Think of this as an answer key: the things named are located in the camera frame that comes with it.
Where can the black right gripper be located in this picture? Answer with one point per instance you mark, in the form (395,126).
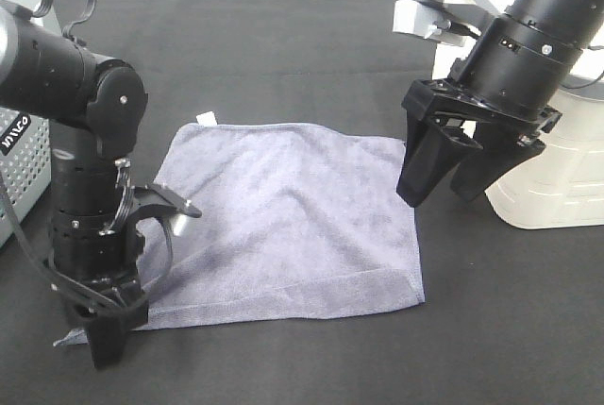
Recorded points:
(436,142)

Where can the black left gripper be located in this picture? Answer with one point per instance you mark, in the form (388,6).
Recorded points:
(107,306)

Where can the blue-grey microfibre towel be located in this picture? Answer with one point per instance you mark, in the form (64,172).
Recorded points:
(298,221)

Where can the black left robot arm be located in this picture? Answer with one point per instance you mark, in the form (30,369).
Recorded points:
(94,105)

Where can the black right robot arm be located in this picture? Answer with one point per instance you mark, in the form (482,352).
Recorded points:
(526,52)

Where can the white woven-pattern storage box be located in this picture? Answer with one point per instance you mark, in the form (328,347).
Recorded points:
(562,187)

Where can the black table cloth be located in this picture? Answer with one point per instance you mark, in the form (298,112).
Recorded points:
(512,316)

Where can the grey perforated plastic basket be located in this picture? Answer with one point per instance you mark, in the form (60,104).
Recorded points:
(25,154)

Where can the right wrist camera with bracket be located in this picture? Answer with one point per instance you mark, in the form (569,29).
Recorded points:
(440,22)

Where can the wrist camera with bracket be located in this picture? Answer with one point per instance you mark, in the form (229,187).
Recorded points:
(160,202)
(440,22)

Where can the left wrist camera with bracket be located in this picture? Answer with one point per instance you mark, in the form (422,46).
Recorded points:
(160,202)

